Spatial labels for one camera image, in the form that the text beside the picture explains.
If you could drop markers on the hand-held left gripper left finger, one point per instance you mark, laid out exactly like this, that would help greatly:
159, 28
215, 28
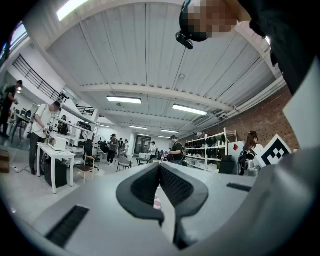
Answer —
140, 190

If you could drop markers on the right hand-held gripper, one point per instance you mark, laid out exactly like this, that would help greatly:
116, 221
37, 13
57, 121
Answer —
277, 143

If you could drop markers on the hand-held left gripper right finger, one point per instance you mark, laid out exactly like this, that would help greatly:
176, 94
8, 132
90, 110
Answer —
180, 190

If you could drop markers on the pink white checkered tablecloth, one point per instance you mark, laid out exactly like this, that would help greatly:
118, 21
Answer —
158, 203

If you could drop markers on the grey chair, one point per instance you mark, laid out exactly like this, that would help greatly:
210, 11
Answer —
124, 162

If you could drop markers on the white board with red diamond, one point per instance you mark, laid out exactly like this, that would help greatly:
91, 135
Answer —
236, 150

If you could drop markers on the white shelf unit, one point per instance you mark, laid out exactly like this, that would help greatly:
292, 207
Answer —
207, 152

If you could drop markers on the black bin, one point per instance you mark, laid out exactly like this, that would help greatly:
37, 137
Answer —
227, 165

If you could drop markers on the wooden chair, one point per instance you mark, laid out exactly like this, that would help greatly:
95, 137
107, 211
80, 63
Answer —
86, 167

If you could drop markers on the black standing fan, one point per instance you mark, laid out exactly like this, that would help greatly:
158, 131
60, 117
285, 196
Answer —
100, 145

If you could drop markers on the long ceiling light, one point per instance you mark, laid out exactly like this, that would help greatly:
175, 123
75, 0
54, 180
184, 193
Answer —
190, 110
71, 9
124, 100

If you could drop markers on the black box under table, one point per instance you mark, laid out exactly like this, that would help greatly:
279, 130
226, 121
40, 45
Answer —
56, 173

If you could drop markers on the white table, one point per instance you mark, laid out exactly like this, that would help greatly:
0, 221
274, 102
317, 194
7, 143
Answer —
56, 155

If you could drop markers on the white microwave oven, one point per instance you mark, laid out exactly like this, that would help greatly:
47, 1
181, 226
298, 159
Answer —
57, 143

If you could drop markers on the person's black upper clothing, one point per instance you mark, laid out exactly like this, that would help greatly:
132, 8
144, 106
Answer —
285, 37

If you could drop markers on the wooden step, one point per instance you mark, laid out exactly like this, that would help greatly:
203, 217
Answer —
3, 161

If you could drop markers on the person's head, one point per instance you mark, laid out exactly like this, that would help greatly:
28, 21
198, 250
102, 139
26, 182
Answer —
207, 17

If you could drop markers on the black railing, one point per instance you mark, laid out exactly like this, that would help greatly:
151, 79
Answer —
35, 78

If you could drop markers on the black head-worn camera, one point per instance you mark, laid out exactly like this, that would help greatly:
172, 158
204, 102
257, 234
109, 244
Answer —
184, 40

